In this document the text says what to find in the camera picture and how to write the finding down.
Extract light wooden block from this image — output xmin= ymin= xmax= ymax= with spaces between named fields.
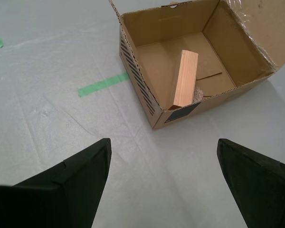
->
xmin=168 ymin=49 xmax=199 ymax=112

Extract long green tape strip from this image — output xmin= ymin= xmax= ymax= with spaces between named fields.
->
xmin=77 ymin=72 xmax=131 ymax=98

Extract white table cloth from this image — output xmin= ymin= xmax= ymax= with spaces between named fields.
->
xmin=0 ymin=0 xmax=285 ymax=228

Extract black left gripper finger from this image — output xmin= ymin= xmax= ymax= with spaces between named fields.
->
xmin=217 ymin=139 xmax=285 ymax=228
xmin=0 ymin=138 xmax=112 ymax=228

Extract brown cardboard box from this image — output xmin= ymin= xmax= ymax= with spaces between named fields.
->
xmin=108 ymin=0 xmax=285 ymax=130

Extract speckled granite rock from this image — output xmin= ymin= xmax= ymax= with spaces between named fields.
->
xmin=192 ymin=85 xmax=205 ymax=103

